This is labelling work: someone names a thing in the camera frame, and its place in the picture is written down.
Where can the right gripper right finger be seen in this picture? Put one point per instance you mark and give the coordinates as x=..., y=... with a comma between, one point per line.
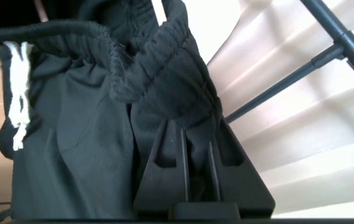
x=245, y=189

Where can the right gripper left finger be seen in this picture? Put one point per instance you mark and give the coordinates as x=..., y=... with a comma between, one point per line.
x=161, y=183

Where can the black garment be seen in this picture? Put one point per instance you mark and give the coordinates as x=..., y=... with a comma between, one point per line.
x=86, y=124

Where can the pink clothes hanger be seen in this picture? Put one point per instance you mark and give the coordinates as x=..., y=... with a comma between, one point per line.
x=40, y=11

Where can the black clothes rack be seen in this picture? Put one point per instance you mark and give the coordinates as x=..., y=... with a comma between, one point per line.
x=344, y=37

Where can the beige curtain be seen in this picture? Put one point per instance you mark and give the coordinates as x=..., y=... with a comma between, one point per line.
x=304, y=140

